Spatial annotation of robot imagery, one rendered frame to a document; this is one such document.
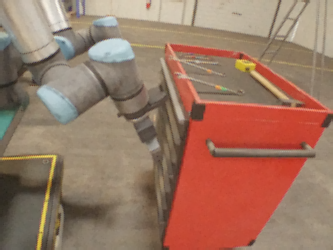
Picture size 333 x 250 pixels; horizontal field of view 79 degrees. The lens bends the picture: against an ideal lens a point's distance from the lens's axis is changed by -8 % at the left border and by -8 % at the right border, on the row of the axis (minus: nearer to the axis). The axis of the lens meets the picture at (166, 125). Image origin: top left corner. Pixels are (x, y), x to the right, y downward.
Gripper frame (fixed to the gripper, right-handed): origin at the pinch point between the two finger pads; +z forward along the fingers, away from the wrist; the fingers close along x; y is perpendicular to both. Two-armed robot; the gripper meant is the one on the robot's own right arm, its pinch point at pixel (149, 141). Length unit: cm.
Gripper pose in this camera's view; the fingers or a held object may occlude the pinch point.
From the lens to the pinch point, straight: 69.7
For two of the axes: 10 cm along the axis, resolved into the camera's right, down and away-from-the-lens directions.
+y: -8.9, 4.3, -1.4
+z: 2.0, 6.6, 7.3
